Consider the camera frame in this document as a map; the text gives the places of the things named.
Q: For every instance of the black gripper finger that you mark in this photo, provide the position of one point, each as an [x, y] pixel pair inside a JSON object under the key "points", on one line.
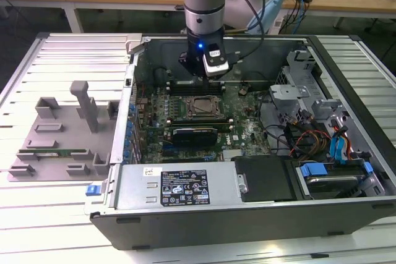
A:
{"points": [[210, 83], [184, 60]]}

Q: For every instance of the blue expansion slot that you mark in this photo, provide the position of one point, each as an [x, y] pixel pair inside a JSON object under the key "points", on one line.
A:
{"points": [[167, 148]]}

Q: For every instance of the black and grey PC case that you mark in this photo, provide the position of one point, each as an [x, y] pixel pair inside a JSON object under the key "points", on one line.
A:
{"points": [[216, 230]]}

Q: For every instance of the grey metal disk bay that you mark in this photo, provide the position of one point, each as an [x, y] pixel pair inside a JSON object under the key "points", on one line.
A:
{"points": [[289, 94]]}

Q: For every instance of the coin cell battery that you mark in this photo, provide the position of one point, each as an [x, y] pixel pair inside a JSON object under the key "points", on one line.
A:
{"points": [[243, 91]]}

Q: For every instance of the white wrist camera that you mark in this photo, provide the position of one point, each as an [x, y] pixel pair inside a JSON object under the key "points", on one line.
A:
{"points": [[216, 66]]}

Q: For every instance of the blue case latch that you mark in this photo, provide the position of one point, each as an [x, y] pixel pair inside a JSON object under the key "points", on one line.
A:
{"points": [[92, 190]]}

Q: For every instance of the black graphics card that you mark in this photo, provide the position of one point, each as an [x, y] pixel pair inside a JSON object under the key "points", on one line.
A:
{"points": [[195, 137]]}

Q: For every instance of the hard disk in blue carrier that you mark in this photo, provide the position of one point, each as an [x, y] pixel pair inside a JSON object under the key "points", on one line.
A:
{"points": [[334, 183]]}

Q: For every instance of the grey parts rack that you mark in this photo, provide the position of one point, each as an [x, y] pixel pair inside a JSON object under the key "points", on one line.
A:
{"points": [[55, 149]]}

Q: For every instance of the silver power supply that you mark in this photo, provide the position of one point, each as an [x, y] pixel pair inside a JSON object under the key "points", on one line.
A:
{"points": [[136, 189]]}

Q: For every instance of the CPU socket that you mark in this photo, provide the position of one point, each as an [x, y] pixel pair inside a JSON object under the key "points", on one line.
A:
{"points": [[187, 116]]}

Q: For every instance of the black RAM slot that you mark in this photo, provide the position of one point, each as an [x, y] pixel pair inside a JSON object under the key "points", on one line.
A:
{"points": [[224, 126], [218, 84], [198, 118], [198, 93], [193, 90], [193, 87], [198, 123]]}

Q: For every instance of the green motherboard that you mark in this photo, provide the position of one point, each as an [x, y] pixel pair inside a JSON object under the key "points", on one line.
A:
{"points": [[252, 115]]}

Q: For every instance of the green RAM stick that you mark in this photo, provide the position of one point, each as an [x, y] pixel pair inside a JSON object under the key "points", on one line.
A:
{"points": [[62, 152]]}

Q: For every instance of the silver finned heatsink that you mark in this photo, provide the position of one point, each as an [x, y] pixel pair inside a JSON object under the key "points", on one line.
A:
{"points": [[234, 153]]}

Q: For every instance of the silver CPU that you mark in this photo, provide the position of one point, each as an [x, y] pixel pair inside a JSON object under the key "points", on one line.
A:
{"points": [[203, 106]]}

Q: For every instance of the black plastic shroud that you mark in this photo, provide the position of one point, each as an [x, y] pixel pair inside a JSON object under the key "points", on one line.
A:
{"points": [[263, 180]]}

